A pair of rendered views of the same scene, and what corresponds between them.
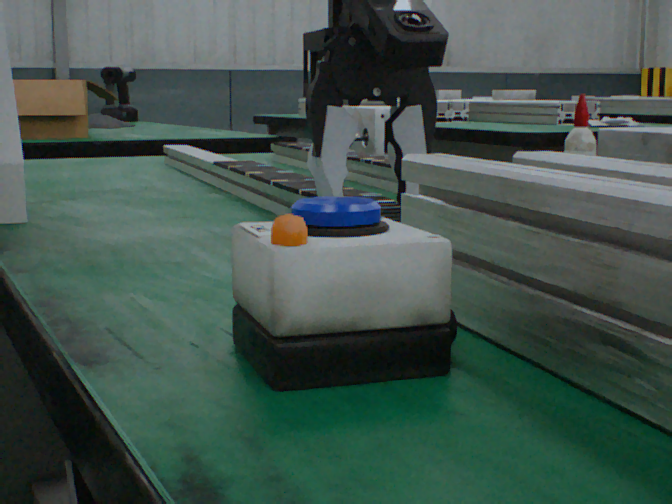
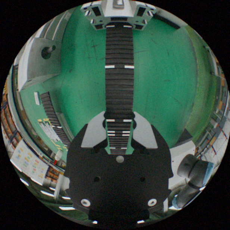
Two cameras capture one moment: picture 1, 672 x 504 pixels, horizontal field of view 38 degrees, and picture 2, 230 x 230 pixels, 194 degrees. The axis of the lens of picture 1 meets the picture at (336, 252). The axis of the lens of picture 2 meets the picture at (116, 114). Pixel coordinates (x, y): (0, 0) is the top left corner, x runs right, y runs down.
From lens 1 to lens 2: 0.71 m
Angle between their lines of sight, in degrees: 52
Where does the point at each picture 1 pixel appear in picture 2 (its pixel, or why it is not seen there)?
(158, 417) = not seen: hidden behind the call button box
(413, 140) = (93, 129)
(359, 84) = (139, 164)
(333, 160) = (143, 122)
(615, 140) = (30, 66)
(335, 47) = (166, 191)
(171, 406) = not seen: hidden behind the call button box
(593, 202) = not seen: outside the picture
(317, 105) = (164, 146)
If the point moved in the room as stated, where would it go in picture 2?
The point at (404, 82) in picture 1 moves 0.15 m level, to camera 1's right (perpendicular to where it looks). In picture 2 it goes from (89, 164) to (15, 111)
